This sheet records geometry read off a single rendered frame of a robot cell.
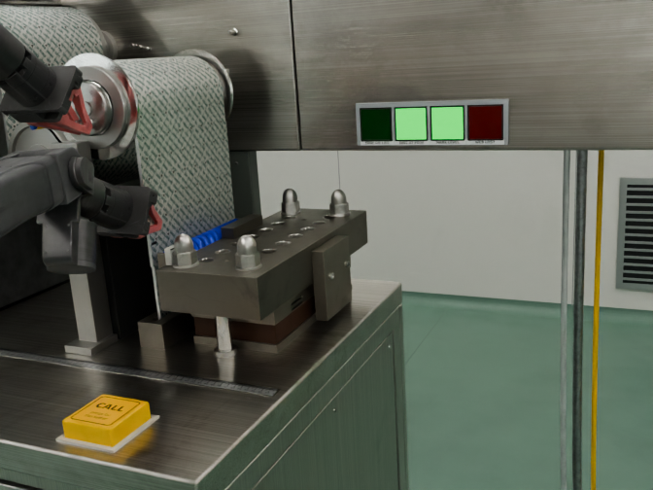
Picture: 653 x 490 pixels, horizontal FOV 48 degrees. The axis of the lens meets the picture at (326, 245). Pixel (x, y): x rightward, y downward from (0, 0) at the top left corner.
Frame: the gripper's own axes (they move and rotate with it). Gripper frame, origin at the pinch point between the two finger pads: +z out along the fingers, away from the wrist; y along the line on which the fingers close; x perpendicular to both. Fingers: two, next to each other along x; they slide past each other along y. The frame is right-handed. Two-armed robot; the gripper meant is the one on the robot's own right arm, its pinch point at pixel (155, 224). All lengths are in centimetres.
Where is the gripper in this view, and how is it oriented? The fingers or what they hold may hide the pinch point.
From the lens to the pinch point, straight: 109.3
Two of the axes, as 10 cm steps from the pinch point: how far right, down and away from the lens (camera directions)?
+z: 3.8, 2.0, 9.0
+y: 9.2, 0.6, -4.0
